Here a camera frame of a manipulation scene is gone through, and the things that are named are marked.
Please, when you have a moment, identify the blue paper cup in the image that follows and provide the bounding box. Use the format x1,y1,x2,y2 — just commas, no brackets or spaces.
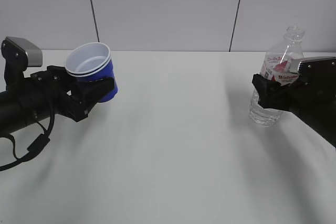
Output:
65,42,119,103

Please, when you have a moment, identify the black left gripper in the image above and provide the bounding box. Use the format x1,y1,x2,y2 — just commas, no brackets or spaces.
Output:
19,65,115,122

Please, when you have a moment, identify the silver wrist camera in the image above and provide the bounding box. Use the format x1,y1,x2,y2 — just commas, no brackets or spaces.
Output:
1,36,43,90
289,56,335,83

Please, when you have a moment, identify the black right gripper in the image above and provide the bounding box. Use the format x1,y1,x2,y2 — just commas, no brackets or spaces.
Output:
252,74,335,116

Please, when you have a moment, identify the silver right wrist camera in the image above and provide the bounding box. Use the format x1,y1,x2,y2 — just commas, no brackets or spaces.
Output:
289,56,335,83

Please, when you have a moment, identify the clear Wahaha water bottle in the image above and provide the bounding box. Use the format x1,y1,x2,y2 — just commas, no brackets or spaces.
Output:
249,26,305,126

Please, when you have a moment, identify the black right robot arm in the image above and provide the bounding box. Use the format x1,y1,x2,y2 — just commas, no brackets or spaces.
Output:
252,74,335,146

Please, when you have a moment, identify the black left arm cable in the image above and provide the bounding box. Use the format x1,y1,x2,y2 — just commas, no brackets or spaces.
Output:
0,103,57,172

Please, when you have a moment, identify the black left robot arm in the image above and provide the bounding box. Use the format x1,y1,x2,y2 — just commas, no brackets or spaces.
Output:
1,66,115,133

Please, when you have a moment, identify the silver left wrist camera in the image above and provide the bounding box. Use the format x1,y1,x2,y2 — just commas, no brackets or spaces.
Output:
1,36,43,90

